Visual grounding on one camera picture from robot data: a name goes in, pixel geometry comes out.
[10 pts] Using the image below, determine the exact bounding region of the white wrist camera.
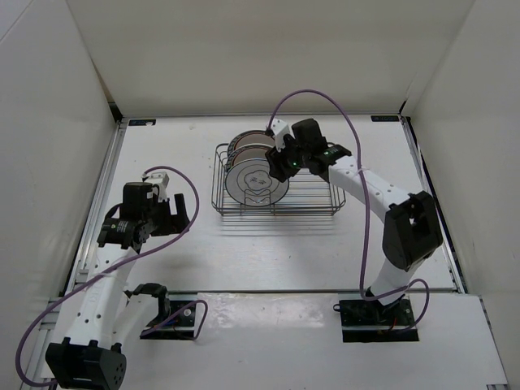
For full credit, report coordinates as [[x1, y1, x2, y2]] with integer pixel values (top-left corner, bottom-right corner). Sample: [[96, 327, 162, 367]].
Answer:
[[141, 171, 169, 202], [266, 119, 291, 152]]

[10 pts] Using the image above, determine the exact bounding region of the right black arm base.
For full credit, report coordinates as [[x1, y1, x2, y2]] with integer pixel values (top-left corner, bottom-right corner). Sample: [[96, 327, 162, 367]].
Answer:
[[333, 298, 419, 343]]

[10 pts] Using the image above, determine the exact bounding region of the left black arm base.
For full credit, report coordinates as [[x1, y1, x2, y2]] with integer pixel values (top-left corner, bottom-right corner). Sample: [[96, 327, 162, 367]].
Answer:
[[140, 301, 197, 340]]

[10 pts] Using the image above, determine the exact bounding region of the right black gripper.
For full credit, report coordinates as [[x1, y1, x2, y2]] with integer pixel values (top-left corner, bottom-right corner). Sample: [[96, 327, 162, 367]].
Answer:
[[265, 135, 310, 184]]

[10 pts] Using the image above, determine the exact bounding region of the purple cable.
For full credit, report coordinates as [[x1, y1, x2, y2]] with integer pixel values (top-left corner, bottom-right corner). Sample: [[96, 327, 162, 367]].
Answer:
[[15, 165, 209, 387], [267, 89, 431, 314]]

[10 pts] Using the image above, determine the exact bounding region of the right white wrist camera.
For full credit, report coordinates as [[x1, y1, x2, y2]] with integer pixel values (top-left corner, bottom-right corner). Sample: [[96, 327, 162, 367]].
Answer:
[[266, 119, 291, 152]]

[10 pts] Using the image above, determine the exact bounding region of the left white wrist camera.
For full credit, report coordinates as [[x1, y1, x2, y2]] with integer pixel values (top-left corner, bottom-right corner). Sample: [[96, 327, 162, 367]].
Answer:
[[141, 171, 169, 202]]

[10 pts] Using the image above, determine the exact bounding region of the green red rimmed plate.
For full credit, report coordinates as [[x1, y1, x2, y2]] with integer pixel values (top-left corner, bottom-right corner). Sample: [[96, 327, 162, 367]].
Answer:
[[227, 130, 275, 153], [225, 145, 271, 171]]

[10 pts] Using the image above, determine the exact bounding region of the white plate with flower motif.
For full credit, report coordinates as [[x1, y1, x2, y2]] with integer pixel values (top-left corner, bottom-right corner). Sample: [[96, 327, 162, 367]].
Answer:
[[224, 158, 289, 207]]

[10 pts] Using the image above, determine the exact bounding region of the green red rimmed plate front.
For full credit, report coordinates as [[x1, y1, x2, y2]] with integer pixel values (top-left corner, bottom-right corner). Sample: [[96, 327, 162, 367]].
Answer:
[[225, 145, 271, 171]]

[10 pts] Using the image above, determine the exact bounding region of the metal wire dish rack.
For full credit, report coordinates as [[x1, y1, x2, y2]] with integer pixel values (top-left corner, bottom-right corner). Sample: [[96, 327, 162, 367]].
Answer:
[[211, 143, 347, 217]]

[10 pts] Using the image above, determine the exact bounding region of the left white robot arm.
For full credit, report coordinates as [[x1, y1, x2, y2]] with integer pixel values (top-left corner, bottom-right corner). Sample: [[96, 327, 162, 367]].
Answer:
[[45, 172, 189, 389]]

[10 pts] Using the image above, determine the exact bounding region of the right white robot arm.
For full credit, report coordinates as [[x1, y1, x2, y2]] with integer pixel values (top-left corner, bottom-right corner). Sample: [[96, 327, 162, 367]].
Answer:
[[266, 119, 443, 325]]

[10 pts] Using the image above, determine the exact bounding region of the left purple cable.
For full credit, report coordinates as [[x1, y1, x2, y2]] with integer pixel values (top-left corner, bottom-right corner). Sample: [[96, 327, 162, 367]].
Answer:
[[15, 165, 209, 387]]

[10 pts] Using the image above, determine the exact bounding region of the green red rimmed plate back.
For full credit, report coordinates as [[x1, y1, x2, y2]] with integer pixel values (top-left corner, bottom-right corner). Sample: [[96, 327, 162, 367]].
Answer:
[[227, 130, 275, 153]]

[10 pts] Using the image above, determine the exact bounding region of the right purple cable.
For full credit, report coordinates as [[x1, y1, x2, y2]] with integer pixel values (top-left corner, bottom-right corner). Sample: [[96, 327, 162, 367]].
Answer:
[[267, 89, 431, 314]]

